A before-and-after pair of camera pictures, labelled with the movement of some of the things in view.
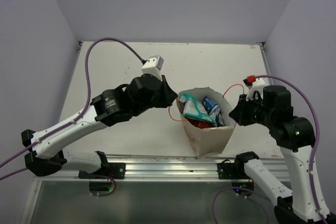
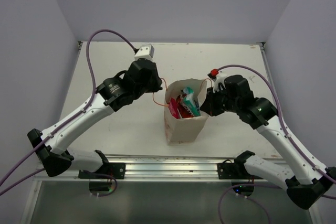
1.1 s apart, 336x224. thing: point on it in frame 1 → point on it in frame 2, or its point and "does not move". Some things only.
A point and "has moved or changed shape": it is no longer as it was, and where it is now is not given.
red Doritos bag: [201, 124] → [184, 112]
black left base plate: [115, 170] does not move
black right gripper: [239, 112] → [209, 105]
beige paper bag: [208, 117] → [184, 130]
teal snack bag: [194, 108] has moved or changed shape
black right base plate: [228, 170] does not move
